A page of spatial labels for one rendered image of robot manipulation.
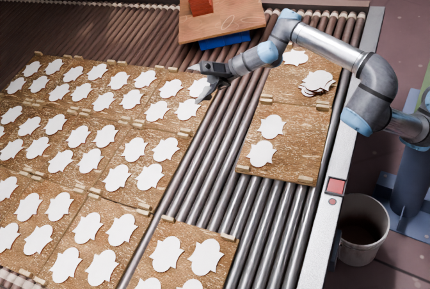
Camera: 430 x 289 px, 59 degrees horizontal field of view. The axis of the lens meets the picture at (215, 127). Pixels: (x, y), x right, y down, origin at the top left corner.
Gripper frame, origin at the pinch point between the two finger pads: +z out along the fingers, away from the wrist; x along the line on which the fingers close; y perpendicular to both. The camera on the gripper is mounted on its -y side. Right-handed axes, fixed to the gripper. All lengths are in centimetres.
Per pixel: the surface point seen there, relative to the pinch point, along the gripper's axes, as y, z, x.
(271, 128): 45.2, -10.8, -13.7
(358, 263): 118, -13, -84
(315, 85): 59, -32, 3
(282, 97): 56, -16, 2
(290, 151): 43, -17, -27
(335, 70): 71, -41, 11
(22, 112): 10, 124, 36
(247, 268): 17, 1, -70
